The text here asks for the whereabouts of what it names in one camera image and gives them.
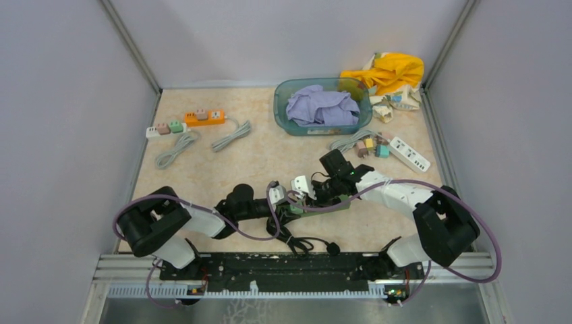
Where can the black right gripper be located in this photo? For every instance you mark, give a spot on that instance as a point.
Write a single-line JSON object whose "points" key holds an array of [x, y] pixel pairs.
{"points": [[317, 200]]}

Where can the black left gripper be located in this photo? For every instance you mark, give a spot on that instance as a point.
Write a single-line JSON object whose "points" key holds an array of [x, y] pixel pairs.
{"points": [[284, 220]]}

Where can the green power strip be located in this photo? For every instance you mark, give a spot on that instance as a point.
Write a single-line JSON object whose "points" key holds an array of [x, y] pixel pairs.
{"points": [[312, 209]]}

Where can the light green usb charger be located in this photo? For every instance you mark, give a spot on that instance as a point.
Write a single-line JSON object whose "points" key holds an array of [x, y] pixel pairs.
{"points": [[295, 210]]}

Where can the yellow usb charger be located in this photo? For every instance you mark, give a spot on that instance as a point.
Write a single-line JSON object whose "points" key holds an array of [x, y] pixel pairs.
{"points": [[369, 144]]}

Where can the teal usb charger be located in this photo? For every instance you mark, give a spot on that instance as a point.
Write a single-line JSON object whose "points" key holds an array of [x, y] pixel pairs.
{"points": [[382, 151]]}

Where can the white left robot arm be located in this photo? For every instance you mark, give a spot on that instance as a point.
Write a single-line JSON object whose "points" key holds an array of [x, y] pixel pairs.
{"points": [[150, 224]]}

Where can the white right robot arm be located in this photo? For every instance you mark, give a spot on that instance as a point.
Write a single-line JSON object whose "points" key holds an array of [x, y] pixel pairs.
{"points": [[445, 229]]}

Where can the purple cloth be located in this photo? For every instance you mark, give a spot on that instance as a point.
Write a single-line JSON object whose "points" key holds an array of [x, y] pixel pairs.
{"points": [[314, 106]]}

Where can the white patterned cloth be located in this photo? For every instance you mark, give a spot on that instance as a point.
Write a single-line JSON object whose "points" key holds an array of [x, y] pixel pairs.
{"points": [[405, 98]]}

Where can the orange power strip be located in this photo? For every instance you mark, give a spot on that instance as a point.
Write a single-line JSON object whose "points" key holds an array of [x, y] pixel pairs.
{"points": [[216, 117]]}

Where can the teal plastic basin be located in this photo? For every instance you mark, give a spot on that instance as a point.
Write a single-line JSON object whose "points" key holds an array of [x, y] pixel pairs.
{"points": [[358, 91]]}

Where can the green charger on white strip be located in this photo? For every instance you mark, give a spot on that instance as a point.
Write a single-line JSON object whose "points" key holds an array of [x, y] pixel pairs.
{"points": [[175, 126]]}

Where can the pink charger on white strip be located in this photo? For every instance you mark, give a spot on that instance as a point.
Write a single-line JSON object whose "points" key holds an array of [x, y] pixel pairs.
{"points": [[163, 128]]}

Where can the small white power strip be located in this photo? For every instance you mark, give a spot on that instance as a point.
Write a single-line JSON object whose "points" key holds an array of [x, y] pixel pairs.
{"points": [[152, 134]]}

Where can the yellow cloth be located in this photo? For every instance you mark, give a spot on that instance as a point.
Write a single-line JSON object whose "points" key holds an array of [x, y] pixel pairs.
{"points": [[389, 72]]}

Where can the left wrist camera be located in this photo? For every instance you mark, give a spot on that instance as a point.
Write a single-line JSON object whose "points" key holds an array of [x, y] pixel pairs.
{"points": [[275, 194]]}

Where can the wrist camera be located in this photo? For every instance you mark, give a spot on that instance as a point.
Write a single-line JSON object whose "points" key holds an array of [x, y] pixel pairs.
{"points": [[303, 187], [275, 194]]}

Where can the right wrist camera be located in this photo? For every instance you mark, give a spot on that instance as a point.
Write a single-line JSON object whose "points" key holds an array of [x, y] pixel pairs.
{"points": [[303, 187]]}

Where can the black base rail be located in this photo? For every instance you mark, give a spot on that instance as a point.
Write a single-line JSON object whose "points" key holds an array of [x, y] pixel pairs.
{"points": [[287, 273]]}

